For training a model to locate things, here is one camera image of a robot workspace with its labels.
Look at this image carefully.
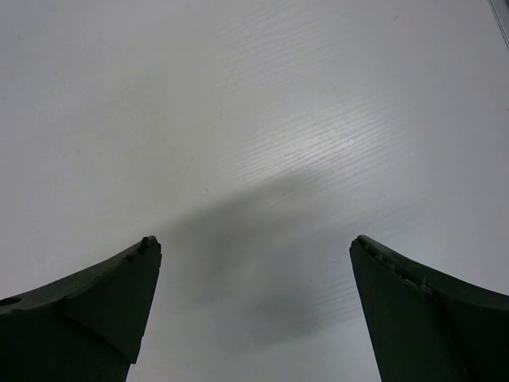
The aluminium table edge rail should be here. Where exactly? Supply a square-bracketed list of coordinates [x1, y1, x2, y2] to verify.
[488, 0, 509, 45]

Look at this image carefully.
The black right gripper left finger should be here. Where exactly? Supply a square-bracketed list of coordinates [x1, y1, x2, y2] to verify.
[1, 236, 161, 382]

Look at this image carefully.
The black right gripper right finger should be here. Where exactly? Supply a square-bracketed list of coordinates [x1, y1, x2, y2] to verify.
[350, 236, 508, 381]

